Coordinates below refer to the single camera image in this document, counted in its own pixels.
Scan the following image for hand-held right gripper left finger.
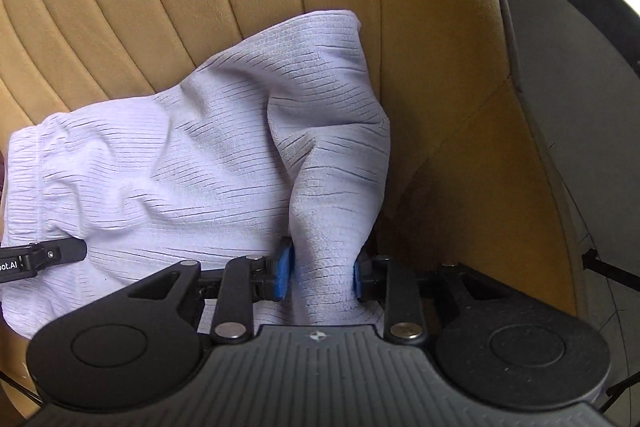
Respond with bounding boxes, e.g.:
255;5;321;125
125;239;296;343

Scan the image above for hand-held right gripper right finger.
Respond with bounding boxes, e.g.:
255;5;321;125
352;252;502;343

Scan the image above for lavender ribbed pants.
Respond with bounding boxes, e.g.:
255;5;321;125
0;9;392;340

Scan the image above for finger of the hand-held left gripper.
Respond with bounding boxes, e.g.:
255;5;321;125
28;237;89;270

